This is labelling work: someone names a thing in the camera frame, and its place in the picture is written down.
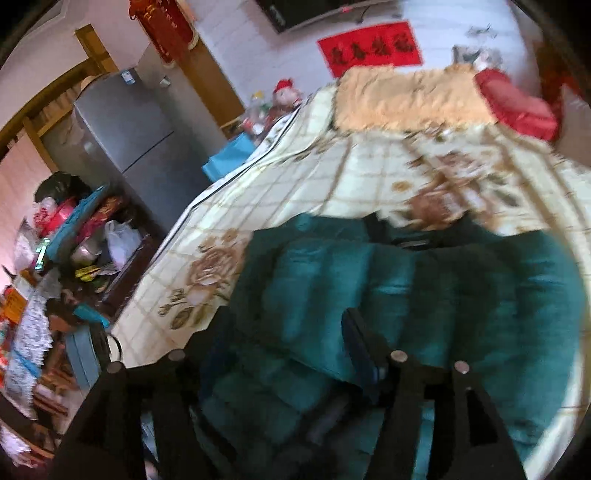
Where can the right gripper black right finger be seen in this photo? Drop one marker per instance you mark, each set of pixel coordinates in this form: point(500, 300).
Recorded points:
point(470, 440)

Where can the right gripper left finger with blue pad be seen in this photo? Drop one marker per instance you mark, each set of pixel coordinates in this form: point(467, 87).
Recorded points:
point(104, 440)

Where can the dark green quilted jacket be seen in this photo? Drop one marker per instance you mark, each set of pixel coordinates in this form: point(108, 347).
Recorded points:
point(510, 306)

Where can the cluttered side table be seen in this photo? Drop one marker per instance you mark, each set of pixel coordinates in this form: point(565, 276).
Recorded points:
point(64, 330)

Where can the white plastic bag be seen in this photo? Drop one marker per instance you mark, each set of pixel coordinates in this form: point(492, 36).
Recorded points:
point(122, 241)

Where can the grey refrigerator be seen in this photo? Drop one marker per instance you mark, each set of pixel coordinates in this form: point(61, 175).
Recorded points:
point(118, 132)

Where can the cream floral bed sheet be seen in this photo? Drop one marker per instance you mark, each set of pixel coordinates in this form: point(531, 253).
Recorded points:
point(504, 182)

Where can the white pillow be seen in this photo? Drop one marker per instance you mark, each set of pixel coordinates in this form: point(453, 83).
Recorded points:
point(575, 133)

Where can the red ruffled cushion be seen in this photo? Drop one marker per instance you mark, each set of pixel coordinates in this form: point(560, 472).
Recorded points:
point(512, 107)

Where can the yellow ruffled pillow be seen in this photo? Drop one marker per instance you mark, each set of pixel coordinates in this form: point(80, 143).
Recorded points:
point(382, 97)

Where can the framed photo on headboard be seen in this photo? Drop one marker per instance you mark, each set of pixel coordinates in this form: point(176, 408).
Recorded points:
point(480, 58)

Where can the pig plush toy red hat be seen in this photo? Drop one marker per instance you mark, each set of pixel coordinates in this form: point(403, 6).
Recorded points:
point(285, 96)

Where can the red banner with characters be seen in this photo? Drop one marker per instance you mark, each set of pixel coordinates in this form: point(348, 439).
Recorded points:
point(391, 44)

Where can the red hanging wall decoration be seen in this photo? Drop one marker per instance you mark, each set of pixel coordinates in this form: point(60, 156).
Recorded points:
point(167, 25)

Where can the black wall television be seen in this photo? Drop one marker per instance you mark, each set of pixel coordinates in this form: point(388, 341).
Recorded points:
point(286, 15)

